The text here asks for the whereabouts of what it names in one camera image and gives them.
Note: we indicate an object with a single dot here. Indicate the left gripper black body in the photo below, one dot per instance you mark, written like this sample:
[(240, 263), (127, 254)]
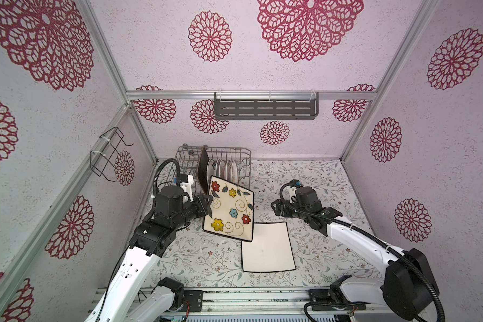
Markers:
[(190, 210)]

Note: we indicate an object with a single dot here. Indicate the floral patterned rectangular plate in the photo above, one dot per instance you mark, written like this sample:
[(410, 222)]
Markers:
[(232, 211)]

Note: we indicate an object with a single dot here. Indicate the white round plate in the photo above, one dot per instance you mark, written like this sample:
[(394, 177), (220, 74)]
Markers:
[(218, 168), (225, 171), (233, 173), (210, 169)]

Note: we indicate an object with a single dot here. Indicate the white square plate black rim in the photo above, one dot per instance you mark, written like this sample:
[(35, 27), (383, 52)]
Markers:
[(283, 229)]

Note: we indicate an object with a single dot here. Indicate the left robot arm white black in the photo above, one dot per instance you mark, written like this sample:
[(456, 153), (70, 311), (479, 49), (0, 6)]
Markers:
[(144, 251)]

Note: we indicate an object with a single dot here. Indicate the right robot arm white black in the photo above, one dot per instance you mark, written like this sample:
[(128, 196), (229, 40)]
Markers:
[(408, 287)]

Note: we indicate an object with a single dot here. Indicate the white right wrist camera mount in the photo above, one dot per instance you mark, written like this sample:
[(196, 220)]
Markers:
[(292, 188)]

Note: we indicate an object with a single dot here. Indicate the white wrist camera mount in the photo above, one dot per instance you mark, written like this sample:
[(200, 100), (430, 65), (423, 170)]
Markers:
[(186, 182), (292, 188)]

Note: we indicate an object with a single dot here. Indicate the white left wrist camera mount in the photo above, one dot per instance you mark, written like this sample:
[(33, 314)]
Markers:
[(186, 182)]

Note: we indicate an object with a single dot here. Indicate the grey wire dish rack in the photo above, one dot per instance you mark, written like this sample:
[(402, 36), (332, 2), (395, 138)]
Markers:
[(189, 159)]

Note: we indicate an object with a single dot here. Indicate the black wire wall holder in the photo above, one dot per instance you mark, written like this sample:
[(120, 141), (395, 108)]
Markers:
[(113, 162)]

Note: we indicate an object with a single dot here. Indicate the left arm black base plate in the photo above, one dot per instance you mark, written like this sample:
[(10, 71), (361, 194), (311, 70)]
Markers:
[(190, 301)]

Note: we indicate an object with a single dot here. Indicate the grey slotted wall shelf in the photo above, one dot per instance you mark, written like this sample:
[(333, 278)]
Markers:
[(265, 109)]

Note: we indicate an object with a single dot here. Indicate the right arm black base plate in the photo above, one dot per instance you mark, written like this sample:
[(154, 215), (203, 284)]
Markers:
[(332, 298)]

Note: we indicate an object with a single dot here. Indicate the aluminium mounting rail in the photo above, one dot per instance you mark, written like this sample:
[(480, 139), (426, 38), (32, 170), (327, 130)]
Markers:
[(282, 302)]

